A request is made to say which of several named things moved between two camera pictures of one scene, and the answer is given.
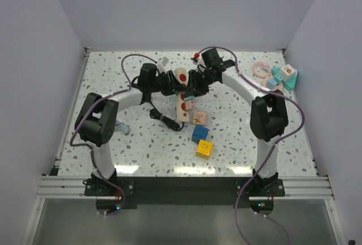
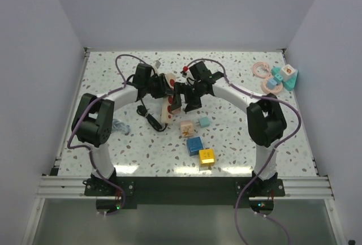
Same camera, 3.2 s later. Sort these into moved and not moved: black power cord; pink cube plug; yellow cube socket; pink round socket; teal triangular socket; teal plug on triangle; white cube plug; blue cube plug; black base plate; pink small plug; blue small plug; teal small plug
Moved: yellow cube socket; blue cube plug; black power cord; teal small plug; pink small plug; pink cube plug
Not moved: pink round socket; teal plug on triangle; teal triangular socket; black base plate; blue small plug; white cube plug
